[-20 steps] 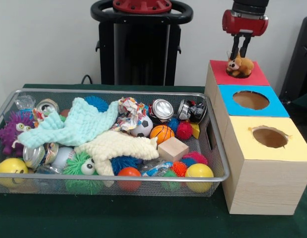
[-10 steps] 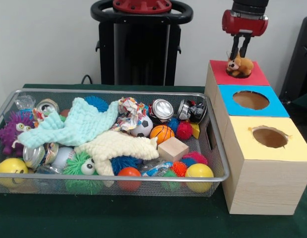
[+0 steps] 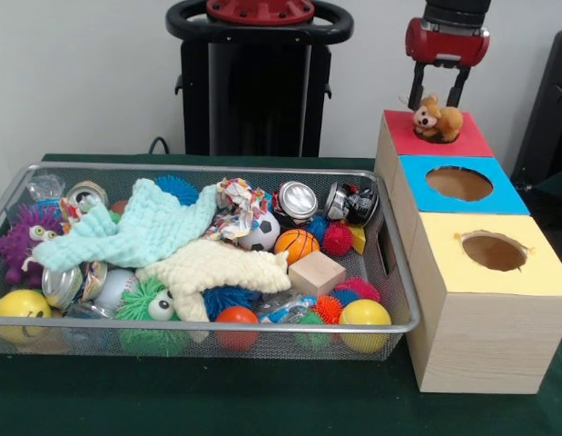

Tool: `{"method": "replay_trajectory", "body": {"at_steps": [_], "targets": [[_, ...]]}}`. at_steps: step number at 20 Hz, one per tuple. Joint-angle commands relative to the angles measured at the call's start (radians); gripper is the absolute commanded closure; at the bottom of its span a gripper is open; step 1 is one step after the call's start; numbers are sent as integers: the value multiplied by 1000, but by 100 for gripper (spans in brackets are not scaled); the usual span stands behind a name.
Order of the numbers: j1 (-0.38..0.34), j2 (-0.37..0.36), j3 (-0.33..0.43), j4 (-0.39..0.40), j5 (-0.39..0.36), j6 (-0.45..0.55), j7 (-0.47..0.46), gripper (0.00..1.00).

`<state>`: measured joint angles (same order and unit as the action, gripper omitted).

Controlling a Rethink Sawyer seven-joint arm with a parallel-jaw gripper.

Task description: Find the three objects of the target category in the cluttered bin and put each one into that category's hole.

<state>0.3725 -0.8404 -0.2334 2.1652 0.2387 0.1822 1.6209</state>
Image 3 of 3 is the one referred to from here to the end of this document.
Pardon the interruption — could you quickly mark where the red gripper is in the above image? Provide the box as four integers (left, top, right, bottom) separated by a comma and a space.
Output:
405, 16, 491, 110

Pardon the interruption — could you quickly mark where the brown plush dog toy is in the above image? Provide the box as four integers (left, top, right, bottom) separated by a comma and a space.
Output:
411, 94, 465, 143

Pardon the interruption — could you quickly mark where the black red crushed soda can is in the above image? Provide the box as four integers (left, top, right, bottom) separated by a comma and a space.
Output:
324, 183, 380, 226

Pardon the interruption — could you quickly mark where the colourful paper wad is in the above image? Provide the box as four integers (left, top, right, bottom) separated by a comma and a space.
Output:
202, 176, 269, 241

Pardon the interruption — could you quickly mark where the cream waffle cloth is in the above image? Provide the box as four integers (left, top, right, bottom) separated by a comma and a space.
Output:
134, 239, 293, 324

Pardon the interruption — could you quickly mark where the mint green cloth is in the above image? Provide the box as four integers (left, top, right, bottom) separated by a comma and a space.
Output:
33, 177, 218, 273

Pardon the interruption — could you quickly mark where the wooden box with three holes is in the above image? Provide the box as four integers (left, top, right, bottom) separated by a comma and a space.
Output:
373, 110, 562, 394

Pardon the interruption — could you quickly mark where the black upright panel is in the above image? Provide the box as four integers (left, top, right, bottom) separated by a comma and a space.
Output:
511, 30, 562, 192

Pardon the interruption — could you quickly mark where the small orange basketball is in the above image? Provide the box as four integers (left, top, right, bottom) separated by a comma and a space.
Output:
274, 228, 321, 263

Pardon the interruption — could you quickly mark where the wooden cube block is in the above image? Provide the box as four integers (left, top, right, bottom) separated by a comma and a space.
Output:
288, 252, 348, 299

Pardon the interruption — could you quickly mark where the small soccer ball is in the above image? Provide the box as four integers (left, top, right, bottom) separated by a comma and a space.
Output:
238, 209, 281, 253

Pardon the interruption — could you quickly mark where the plain yellow ball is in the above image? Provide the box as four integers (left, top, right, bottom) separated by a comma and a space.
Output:
338, 299, 393, 354

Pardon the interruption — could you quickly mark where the green furry toy with eyes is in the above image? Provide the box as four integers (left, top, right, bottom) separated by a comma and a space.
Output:
114, 276, 191, 358

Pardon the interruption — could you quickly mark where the dark green table cloth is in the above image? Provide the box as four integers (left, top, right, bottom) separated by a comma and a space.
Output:
0, 153, 562, 436

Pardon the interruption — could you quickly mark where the purple spiky monster toy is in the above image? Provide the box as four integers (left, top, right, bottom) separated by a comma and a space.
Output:
0, 203, 66, 287

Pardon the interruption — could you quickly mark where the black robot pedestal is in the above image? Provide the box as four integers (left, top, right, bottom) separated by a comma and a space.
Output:
165, 0, 354, 158

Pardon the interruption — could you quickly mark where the silver wire mesh bin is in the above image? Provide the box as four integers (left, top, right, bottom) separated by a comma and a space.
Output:
0, 162, 421, 362

